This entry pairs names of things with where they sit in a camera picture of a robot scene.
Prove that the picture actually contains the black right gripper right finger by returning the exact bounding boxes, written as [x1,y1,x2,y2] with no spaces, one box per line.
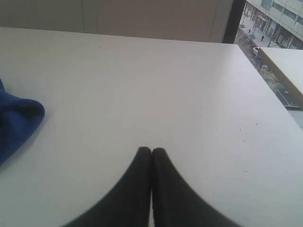
[152,148,234,227]

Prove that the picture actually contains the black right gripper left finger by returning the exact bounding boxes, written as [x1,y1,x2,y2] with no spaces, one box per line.
[67,147,152,227]

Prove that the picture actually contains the blue towel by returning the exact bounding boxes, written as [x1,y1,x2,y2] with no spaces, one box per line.
[0,83,45,164]

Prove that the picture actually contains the black window frame post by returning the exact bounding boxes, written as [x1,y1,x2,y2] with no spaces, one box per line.
[223,0,246,44]

